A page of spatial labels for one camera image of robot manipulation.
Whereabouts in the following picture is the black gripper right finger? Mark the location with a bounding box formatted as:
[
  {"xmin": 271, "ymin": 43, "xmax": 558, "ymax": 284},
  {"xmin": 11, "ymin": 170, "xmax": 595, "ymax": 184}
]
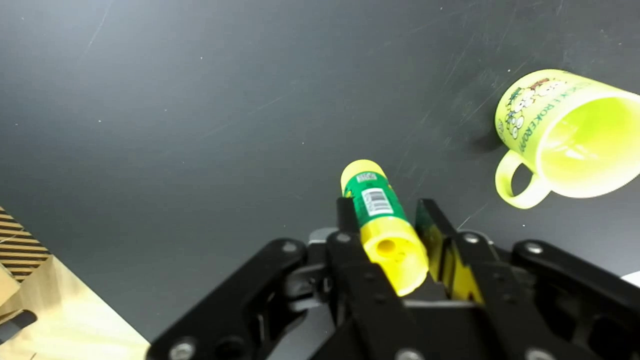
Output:
[{"xmin": 415, "ymin": 195, "xmax": 640, "ymax": 360}]

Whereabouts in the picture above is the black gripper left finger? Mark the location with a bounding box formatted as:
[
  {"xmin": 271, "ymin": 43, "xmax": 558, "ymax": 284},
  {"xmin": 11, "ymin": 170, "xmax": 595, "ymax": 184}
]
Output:
[{"xmin": 147, "ymin": 195, "xmax": 437, "ymax": 360}]

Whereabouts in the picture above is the yellow green glue stick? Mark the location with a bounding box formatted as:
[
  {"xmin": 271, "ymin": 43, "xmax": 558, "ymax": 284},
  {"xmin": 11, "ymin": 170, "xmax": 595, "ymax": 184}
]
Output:
[{"xmin": 339, "ymin": 158, "xmax": 432, "ymax": 300}]

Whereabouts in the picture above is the yellow mug with print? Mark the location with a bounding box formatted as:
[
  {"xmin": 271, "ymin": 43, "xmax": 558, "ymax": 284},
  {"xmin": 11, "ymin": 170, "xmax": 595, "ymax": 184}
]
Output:
[{"xmin": 492, "ymin": 68, "xmax": 640, "ymax": 212}]

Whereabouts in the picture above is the black striped wooden board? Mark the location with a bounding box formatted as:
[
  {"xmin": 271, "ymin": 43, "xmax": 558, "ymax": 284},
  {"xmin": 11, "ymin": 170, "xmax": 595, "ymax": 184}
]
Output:
[{"xmin": 0, "ymin": 205, "xmax": 53, "ymax": 284}]

